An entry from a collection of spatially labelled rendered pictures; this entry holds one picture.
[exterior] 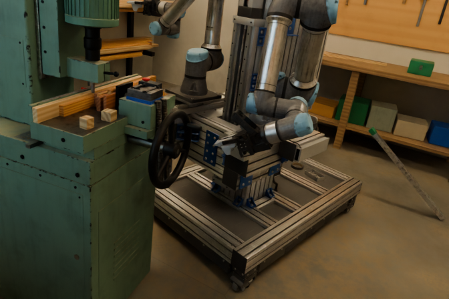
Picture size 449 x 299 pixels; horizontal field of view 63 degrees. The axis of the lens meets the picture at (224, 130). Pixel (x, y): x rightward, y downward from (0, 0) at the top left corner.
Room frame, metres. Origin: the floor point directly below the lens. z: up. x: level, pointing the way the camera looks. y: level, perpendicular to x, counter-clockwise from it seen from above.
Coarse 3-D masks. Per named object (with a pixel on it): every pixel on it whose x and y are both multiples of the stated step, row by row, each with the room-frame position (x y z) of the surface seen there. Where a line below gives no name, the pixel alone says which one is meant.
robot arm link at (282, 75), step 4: (280, 72) 1.63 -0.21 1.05; (280, 76) 1.58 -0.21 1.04; (284, 76) 1.59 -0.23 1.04; (280, 80) 1.57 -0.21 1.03; (284, 80) 1.58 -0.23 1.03; (280, 84) 1.56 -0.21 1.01; (284, 84) 1.56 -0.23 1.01; (276, 88) 1.56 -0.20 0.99; (280, 88) 1.56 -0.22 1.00; (284, 88) 1.55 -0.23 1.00; (276, 92) 1.56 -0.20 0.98; (280, 92) 1.55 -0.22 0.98; (284, 92) 1.55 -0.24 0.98; (276, 96) 1.56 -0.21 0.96; (280, 96) 1.56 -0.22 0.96; (284, 96) 1.55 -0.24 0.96
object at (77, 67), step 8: (80, 56) 1.33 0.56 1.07; (72, 64) 1.28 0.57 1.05; (80, 64) 1.26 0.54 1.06; (88, 64) 1.25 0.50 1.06; (96, 64) 1.25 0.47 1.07; (104, 64) 1.28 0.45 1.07; (72, 72) 1.28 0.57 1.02; (80, 72) 1.26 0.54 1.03; (88, 72) 1.25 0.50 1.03; (96, 72) 1.24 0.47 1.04; (88, 80) 1.25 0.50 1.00; (96, 80) 1.24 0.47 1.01; (104, 80) 1.28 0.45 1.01
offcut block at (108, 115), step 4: (108, 108) 1.19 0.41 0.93; (104, 112) 1.15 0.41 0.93; (108, 112) 1.15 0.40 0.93; (112, 112) 1.16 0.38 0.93; (116, 112) 1.18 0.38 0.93; (104, 116) 1.15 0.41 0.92; (108, 116) 1.15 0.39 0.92; (112, 116) 1.16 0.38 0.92; (116, 116) 1.18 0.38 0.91; (104, 120) 1.15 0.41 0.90; (108, 120) 1.15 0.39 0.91; (112, 120) 1.16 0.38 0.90
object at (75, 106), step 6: (150, 78) 1.66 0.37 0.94; (90, 96) 1.27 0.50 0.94; (72, 102) 1.18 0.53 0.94; (78, 102) 1.20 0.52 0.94; (84, 102) 1.23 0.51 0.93; (90, 102) 1.26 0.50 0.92; (60, 108) 1.14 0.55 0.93; (66, 108) 1.15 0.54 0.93; (72, 108) 1.17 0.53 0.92; (78, 108) 1.20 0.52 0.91; (84, 108) 1.23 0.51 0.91; (60, 114) 1.14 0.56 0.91; (66, 114) 1.15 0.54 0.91
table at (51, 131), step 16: (80, 112) 1.20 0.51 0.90; (96, 112) 1.22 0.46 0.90; (32, 128) 1.06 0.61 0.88; (48, 128) 1.04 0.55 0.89; (64, 128) 1.05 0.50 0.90; (80, 128) 1.06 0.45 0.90; (96, 128) 1.08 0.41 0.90; (112, 128) 1.14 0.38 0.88; (128, 128) 1.20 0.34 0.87; (64, 144) 1.02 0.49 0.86; (80, 144) 1.01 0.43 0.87; (96, 144) 1.06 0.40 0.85
